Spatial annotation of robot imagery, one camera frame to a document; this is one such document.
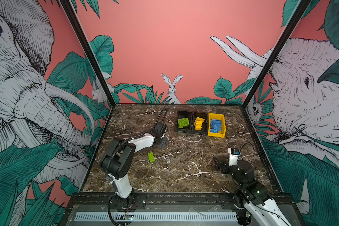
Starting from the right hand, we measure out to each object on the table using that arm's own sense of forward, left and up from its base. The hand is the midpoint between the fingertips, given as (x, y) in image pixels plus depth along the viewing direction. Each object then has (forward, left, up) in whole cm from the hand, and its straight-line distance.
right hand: (220, 156), depth 79 cm
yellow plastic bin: (+22, -8, -9) cm, 25 cm away
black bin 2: (+43, +21, -13) cm, 50 cm away
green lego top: (+30, +19, -7) cm, 36 cm away
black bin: (+26, +4, -10) cm, 28 cm away
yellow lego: (+28, +9, -6) cm, 30 cm away
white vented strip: (-28, +35, -10) cm, 46 cm away
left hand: (+16, +35, -7) cm, 40 cm away
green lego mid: (+3, +42, -10) cm, 43 cm away
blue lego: (+26, -4, -6) cm, 27 cm away
